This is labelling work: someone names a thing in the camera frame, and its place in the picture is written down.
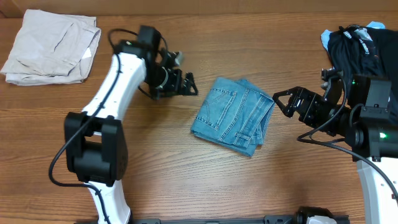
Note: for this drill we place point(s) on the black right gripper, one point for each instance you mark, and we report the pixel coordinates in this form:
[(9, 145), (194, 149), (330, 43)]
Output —
[(306, 111)]

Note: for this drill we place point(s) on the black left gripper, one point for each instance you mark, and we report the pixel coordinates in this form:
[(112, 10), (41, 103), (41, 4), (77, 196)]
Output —
[(176, 87)]

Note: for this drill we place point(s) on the light blue denim jeans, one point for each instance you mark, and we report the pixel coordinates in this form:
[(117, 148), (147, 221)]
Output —
[(234, 114)]

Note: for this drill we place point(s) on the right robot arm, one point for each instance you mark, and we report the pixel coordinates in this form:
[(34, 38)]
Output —
[(353, 116)]

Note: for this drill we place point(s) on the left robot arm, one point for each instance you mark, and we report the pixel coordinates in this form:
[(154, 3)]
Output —
[(95, 153)]

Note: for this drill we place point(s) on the light blue garment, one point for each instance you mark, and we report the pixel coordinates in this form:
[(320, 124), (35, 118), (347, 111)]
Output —
[(325, 36)]

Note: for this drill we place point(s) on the black patterned garment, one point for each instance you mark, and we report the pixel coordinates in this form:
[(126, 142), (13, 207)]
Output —
[(366, 51)]

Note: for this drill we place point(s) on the folded beige trousers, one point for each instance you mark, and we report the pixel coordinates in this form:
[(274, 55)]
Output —
[(52, 49)]

